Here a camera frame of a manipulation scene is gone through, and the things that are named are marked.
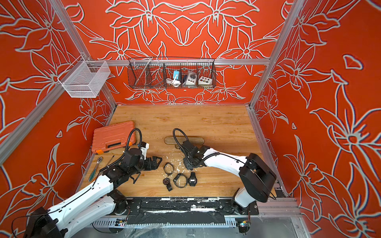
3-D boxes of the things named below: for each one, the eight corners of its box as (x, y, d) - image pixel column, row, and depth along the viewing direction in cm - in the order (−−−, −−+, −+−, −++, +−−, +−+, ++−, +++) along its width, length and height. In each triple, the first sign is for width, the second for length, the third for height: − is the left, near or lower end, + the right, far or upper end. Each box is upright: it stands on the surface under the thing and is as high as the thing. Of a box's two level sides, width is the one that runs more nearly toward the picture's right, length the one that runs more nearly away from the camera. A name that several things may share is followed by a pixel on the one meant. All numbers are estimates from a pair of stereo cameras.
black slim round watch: (167, 176, 85) (167, 174, 83) (162, 168, 88) (161, 166, 86) (175, 170, 87) (175, 168, 85) (170, 162, 91) (169, 160, 89)
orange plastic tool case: (94, 155, 93) (89, 152, 89) (97, 132, 105) (93, 128, 101) (136, 145, 98) (133, 141, 94) (134, 123, 109) (132, 119, 106)
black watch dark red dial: (165, 193, 80) (165, 191, 78) (162, 180, 84) (161, 179, 82) (172, 190, 80) (172, 189, 79) (169, 177, 85) (168, 176, 83)
